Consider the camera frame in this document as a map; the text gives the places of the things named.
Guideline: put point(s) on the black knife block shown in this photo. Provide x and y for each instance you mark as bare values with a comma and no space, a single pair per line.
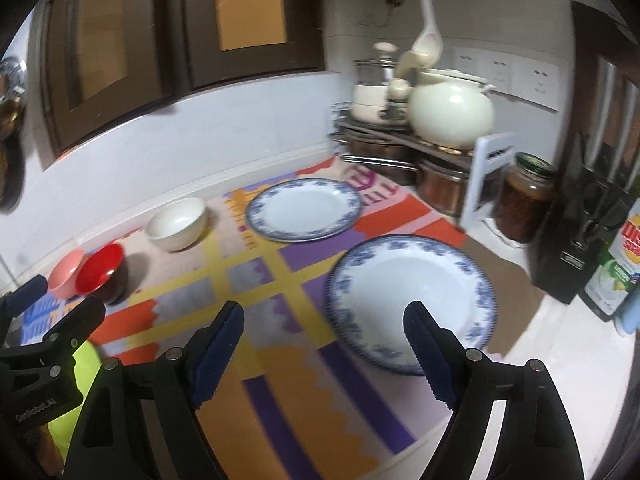
575,240

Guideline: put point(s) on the glass jar with dark contents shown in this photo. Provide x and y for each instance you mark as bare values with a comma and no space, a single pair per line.
525,200

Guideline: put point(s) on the dark steel pot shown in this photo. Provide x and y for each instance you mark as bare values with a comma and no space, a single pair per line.
385,157

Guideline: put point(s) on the white wall socket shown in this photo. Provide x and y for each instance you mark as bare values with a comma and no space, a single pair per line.
497,75
540,85
465,62

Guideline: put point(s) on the deep blue-rimmed white plate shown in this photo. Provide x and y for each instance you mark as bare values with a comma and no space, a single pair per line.
400,280

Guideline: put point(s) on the flat blue-rimmed white plate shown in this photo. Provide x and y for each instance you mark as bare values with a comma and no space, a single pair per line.
302,207

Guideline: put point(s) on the dish soap bottle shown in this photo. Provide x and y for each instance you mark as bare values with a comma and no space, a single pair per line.
617,270

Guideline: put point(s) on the white bowl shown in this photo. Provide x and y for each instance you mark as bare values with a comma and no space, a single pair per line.
175,225

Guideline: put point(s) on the dark wooden window frame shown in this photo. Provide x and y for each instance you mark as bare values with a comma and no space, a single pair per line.
175,20

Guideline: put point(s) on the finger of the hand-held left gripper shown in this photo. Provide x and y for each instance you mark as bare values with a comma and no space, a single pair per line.
27,295
75,317

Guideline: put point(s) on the hanging metal pan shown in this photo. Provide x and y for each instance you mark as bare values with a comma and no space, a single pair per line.
9,110

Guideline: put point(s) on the pink bowl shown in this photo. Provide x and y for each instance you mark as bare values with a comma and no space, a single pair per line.
62,272

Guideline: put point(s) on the cream ladle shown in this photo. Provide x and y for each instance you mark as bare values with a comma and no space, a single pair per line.
409,65

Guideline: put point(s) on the red bowl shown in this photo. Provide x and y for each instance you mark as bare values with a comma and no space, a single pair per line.
97,270

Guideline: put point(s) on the colourful patterned mat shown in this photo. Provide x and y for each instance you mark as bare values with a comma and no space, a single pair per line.
280,285

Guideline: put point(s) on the white ladle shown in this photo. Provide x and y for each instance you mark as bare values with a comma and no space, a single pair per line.
427,40

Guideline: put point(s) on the brown steel pot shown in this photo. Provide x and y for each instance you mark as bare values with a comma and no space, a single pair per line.
442,187

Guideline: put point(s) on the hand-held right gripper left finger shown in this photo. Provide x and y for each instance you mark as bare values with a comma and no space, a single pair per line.
220,355

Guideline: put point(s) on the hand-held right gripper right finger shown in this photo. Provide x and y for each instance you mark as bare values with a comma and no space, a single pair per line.
430,355

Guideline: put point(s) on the yellow-green cloth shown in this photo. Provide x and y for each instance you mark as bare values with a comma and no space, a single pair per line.
87,375

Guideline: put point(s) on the cream round pot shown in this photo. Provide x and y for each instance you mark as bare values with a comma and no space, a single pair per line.
450,112

